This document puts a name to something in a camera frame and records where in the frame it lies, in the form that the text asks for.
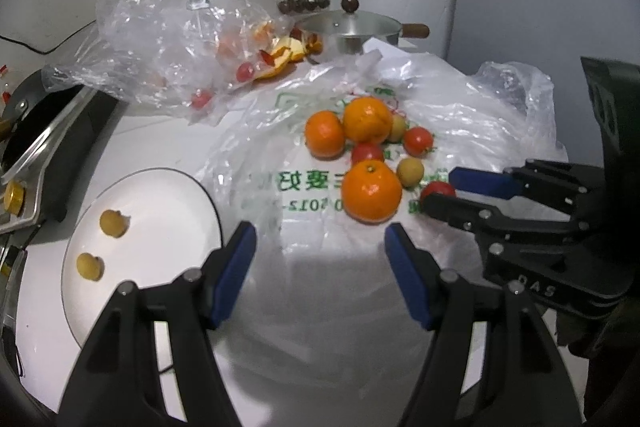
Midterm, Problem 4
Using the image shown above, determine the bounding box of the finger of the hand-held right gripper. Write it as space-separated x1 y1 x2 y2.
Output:
448 159 607 228
420 194 577 254

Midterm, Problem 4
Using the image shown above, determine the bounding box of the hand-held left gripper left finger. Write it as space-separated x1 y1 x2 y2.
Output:
55 221 257 427

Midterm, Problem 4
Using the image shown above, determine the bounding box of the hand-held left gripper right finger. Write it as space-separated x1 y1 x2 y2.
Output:
385 223 586 427

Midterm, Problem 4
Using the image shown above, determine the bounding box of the yellow loquat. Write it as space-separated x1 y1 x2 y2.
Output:
396 158 425 188
387 114 407 144
76 253 105 281
99 209 130 238

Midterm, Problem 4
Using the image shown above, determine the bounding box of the white green printed plastic bag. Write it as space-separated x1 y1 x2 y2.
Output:
192 49 570 388

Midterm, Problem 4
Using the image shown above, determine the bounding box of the orange mandarin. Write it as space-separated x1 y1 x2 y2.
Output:
341 160 403 224
342 97 394 144
304 111 347 159

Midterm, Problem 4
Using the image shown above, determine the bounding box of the white round plate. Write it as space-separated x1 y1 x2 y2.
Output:
61 168 224 373

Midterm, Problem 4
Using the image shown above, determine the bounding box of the steel induction cooker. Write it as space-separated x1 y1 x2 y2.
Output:
0 82 119 234

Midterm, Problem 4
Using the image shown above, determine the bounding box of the orange peel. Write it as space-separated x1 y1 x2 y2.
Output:
252 21 323 82

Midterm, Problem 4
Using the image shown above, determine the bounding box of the gold cooker knob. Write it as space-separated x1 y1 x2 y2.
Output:
4 183 26 212

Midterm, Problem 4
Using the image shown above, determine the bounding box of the clear crumpled plastic bag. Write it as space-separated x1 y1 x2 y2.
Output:
42 0 297 128

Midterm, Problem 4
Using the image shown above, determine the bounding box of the black frying pan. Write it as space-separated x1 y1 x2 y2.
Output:
2 69 87 168

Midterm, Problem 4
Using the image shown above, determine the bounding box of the thin black cable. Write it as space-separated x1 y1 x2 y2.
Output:
0 322 27 379

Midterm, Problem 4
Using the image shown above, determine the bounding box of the black power cable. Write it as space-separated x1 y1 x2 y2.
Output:
0 19 97 56

